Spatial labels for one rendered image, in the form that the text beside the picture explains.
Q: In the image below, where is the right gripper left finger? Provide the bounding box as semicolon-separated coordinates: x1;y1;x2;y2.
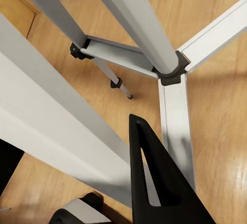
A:
0;139;25;196

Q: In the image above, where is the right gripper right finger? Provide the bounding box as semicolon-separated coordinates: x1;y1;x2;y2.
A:
129;114;216;224

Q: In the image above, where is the camera tripod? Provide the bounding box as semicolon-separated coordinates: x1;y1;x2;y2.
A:
0;0;247;209

